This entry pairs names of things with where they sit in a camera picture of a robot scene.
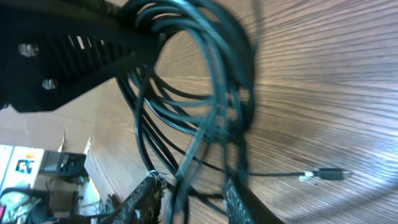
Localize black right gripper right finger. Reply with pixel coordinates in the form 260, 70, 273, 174
224, 177, 284, 224

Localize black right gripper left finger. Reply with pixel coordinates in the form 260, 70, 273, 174
100, 172, 165, 224

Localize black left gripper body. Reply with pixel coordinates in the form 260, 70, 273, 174
1, 0, 159, 113

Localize thin black usb cable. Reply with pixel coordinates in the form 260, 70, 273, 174
136, 102, 352, 182

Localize background clutter shelf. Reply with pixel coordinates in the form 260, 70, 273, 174
1, 147, 90, 223

